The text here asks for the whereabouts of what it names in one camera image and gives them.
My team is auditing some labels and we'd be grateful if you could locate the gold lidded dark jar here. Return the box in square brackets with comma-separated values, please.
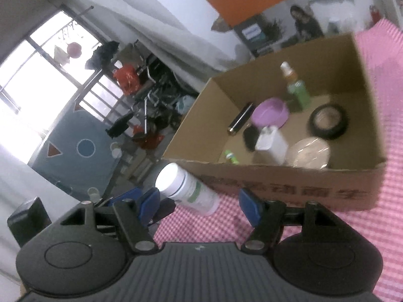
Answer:
[287, 137, 332, 169]

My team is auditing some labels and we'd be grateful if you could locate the white bottle with green label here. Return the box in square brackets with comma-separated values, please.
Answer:
[155, 163, 220, 216]

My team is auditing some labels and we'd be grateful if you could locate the white charger plug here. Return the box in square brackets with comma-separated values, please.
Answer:
[254, 126, 289, 166]

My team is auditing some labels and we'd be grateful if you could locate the red plastic bag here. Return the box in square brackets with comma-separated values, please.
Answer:
[113, 64, 141, 95]

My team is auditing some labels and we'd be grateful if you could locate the brown cardboard box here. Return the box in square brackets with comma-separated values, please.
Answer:
[160, 32, 388, 212]

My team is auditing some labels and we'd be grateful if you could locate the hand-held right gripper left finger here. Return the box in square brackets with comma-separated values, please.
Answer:
[60, 187, 162, 254]

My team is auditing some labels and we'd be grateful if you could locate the white bedding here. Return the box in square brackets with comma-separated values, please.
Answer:
[0, 143, 81, 290]

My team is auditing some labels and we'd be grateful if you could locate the white sheet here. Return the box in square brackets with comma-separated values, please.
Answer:
[19, 0, 249, 73]

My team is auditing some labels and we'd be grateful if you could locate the dark hanging cloth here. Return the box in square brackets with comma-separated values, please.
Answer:
[85, 41, 120, 70]

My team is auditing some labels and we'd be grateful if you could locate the green dropper bottle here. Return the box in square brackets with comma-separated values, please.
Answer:
[280, 61, 312, 111]

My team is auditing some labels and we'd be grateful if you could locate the black cylinder tube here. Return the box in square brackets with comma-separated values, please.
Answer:
[227, 101, 256, 135]

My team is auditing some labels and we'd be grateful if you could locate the white hanging ornament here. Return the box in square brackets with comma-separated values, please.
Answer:
[53, 46, 70, 65]

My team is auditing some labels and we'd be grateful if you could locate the metal window railing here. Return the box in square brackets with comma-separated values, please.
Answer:
[72, 69, 126, 123]

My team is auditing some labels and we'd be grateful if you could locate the small red bag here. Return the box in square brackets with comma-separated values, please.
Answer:
[132, 125, 165, 149]

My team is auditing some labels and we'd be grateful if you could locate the black round compact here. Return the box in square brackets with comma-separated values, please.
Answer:
[309, 104, 349, 139]

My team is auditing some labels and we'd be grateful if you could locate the pink checked tablecloth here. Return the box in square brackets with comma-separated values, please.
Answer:
[153, 17, 403, 302]

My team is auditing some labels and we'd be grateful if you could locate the blue board with shapes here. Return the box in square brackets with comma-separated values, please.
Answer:
[28, 107, 126, 196]

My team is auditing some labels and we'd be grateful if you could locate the pink hanging ball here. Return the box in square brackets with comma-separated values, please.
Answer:
[67, 42, 82, 59]

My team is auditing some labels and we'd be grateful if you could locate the small dark cloth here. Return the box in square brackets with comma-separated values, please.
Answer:
[105, 113, 134, 139]

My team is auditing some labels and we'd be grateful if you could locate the wheelchair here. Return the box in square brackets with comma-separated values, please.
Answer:
[132, 53, 196, 133]

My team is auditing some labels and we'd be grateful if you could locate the purple round lid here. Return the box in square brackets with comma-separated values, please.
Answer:
[251, 98, 289, 129]

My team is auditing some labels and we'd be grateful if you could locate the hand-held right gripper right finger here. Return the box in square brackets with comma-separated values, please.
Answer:
[239, 188, 337, 254]

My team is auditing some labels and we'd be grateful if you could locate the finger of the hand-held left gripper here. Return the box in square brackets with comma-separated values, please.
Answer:
[148, 199, 177, 225]
[101, 187, 142, 208]

